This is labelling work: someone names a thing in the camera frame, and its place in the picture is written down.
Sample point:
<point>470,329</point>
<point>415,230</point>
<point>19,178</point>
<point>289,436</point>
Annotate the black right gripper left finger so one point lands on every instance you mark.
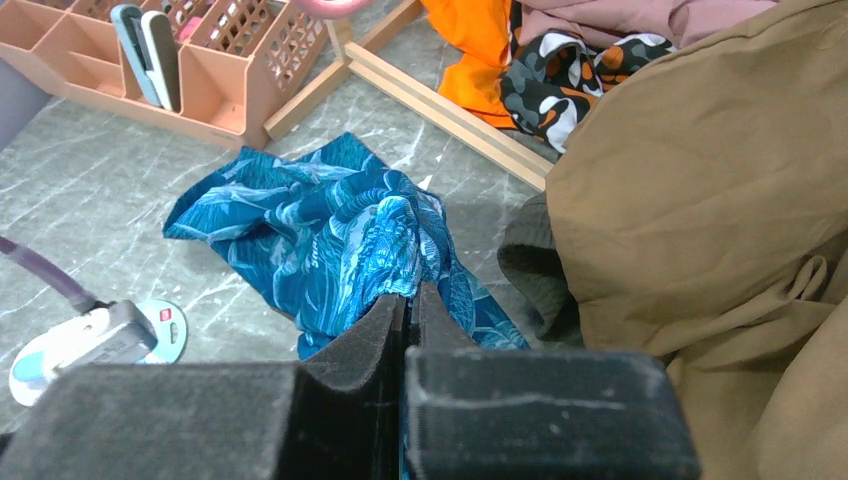
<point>332,416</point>

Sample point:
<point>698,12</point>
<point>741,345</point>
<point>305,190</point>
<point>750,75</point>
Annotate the blue leaf-print shorts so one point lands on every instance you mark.
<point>322,237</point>

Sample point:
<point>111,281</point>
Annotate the wooden clothes rack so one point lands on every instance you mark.
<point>361,59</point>

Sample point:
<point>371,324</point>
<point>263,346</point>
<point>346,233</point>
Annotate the peach plastic desk organizer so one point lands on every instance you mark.
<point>215,70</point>

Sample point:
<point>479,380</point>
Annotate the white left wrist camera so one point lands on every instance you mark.
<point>119,333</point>

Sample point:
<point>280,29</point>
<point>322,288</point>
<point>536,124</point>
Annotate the brown hanging shorts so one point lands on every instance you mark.
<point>700,216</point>

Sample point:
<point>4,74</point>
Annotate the olive green garment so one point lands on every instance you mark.
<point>529,260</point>

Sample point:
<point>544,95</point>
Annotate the black orange patterned garment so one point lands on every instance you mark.
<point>553,81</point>

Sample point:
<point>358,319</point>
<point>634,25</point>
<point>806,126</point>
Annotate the pink folded garment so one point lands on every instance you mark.
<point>603,22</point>

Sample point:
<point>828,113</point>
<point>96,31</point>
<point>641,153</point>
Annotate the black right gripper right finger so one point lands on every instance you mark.
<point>475,413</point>

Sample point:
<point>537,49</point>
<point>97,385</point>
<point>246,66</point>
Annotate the toothbrush blister pack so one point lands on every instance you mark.
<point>27,380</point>

